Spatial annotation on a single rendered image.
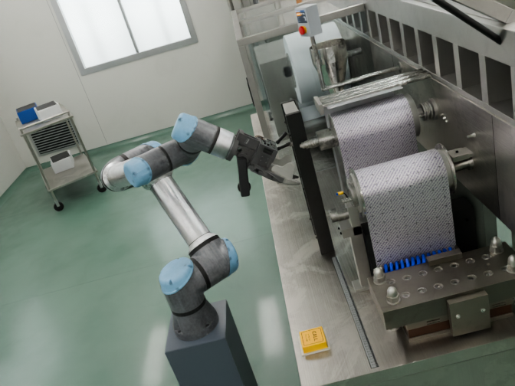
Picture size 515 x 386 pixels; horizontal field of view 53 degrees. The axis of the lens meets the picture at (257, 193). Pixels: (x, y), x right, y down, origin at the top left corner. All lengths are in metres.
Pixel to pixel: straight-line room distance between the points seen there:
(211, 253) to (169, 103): 5.52
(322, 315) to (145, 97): 5.75
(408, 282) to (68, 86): 6.24
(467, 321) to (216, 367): 0.78
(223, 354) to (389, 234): 0.65
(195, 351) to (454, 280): 0.81
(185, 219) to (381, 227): 0.63
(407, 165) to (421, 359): 0.51
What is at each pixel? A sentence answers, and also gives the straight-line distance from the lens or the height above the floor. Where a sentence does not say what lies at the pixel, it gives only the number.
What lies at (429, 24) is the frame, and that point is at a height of 1.61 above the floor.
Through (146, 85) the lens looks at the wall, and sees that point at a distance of 7.08.
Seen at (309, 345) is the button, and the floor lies 0.92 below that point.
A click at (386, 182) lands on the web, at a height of 1.28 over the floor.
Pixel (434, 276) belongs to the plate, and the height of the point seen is 1.03.
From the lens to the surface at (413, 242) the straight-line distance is 1.56.
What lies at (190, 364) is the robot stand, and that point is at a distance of 1.76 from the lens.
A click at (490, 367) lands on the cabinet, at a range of 1.56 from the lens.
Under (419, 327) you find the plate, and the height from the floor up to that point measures 0.94.
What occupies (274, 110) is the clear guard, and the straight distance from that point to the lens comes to 2.40.
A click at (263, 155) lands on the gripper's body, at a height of 1.45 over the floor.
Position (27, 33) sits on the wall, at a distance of 7.29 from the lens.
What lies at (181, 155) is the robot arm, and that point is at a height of 1.50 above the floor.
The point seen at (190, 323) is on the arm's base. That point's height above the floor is 0.96.
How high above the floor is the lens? 1.95
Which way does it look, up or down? 25 degrees down
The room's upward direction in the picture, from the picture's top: 17 degrees counter-clockwise
